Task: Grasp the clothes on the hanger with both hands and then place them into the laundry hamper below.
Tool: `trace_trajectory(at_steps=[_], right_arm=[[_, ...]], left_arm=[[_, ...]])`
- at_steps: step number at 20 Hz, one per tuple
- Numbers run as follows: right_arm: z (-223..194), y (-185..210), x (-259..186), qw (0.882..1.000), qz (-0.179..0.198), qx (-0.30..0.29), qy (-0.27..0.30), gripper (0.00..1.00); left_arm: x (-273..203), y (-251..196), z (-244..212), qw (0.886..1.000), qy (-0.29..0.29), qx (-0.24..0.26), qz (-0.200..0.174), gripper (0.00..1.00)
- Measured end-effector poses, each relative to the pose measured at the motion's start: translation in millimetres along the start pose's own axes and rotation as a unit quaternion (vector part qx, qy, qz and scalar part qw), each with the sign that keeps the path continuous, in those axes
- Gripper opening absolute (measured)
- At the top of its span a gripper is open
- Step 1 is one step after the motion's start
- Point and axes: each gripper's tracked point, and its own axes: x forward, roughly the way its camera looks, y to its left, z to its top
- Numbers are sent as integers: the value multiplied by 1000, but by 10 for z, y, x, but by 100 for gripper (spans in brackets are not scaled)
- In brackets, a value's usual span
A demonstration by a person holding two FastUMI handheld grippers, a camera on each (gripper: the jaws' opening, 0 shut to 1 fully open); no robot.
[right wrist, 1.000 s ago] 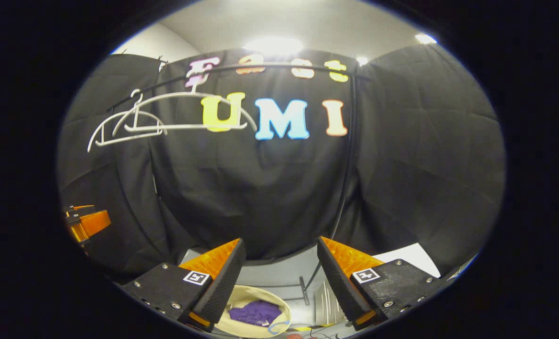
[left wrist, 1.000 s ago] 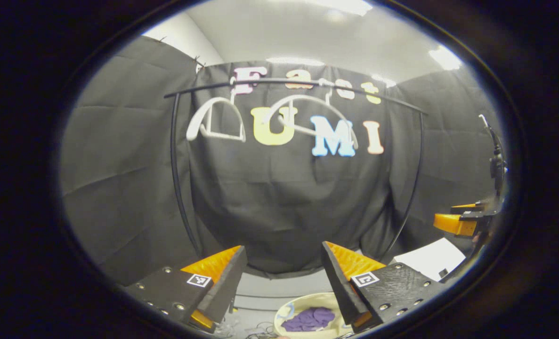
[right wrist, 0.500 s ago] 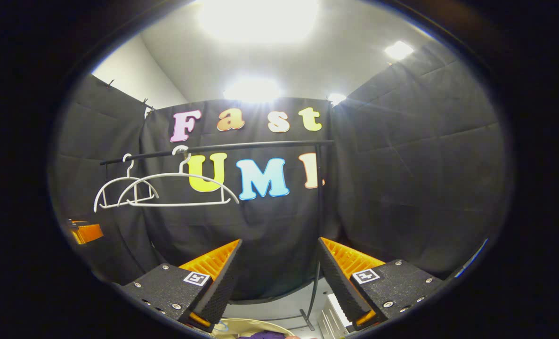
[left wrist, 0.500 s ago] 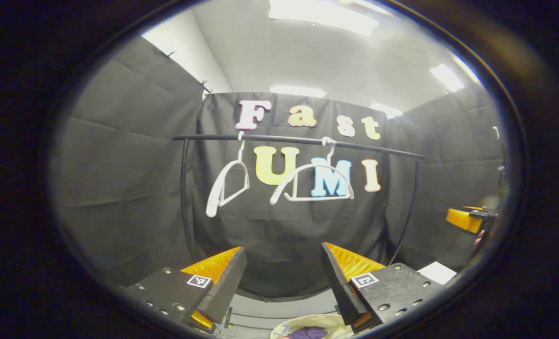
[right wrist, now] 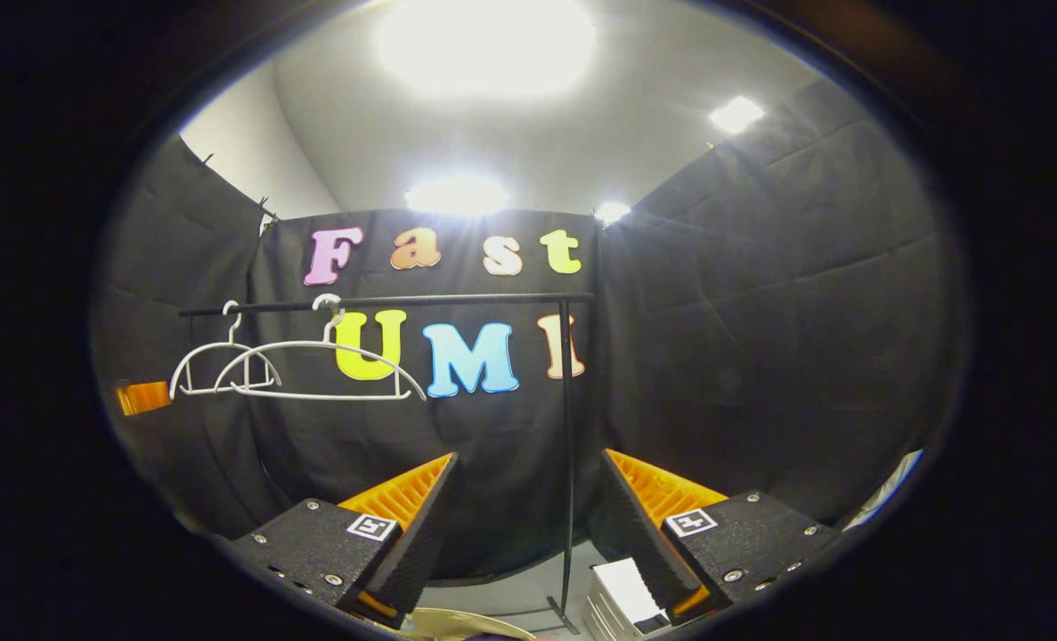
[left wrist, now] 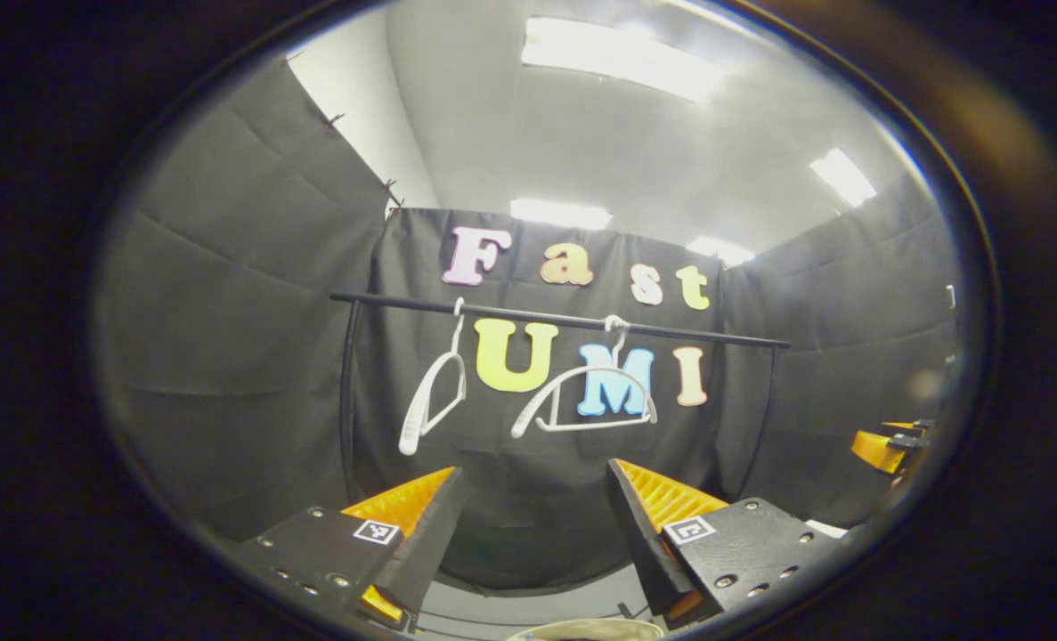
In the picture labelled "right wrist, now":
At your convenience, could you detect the black metal clothes rack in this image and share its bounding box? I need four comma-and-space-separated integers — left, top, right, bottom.
178, 292, 596, 635

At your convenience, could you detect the beige laundry hamper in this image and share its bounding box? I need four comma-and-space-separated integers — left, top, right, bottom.
403, 607, 538, 641

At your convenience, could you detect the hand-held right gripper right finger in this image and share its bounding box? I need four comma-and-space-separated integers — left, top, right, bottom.
601, 449, 841, 624

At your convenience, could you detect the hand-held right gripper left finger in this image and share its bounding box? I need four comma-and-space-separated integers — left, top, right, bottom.
230, 452, 459, 629

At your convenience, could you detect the white box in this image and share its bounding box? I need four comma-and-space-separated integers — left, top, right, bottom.
584, 557, 671, 640

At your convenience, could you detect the white plastic hanger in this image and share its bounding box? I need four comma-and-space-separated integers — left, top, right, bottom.
215, 294, 427, 402
170, 300, 282, 397

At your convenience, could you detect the black backdrop cloth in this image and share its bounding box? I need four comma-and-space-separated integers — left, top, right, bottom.
92, 80, 970, 580

